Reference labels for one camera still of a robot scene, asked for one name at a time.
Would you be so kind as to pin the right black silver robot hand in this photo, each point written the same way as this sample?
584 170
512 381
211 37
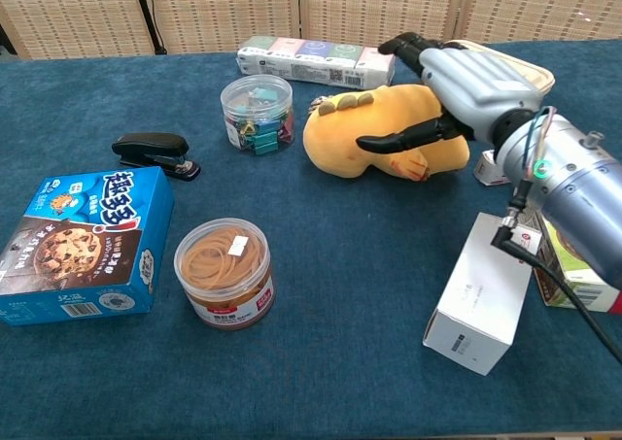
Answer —
476 88

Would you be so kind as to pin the yellow plush toy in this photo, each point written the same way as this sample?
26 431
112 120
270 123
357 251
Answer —
340 139

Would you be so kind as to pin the red green biscuit box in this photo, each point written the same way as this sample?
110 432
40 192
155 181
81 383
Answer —
578 282

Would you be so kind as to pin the black stapler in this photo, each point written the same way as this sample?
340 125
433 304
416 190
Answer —
150 148

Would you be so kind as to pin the clear jar of rubber bands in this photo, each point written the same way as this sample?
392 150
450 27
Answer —
224 275

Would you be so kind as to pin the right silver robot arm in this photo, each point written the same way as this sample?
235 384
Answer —
578 192

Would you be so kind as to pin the blue table cloth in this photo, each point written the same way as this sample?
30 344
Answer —
340 265

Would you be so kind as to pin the beige lidded lunch box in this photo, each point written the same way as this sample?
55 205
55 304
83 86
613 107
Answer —
525 73

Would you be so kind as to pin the black tripod stand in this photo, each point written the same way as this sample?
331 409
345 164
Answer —
146 12

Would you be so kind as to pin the bamboo folding screen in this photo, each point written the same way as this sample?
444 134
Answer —
218 8

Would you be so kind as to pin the long white carton box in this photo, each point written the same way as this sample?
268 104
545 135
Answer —
481 294

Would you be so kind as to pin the small white box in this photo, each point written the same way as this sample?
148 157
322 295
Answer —
488 170

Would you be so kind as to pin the clear jar of binder clips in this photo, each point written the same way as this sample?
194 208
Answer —
256 114

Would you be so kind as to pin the blue chocolate cookie box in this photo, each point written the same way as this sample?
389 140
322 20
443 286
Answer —
82 236

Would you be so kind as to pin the multicolour tissue pack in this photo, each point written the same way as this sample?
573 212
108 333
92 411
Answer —
316 61

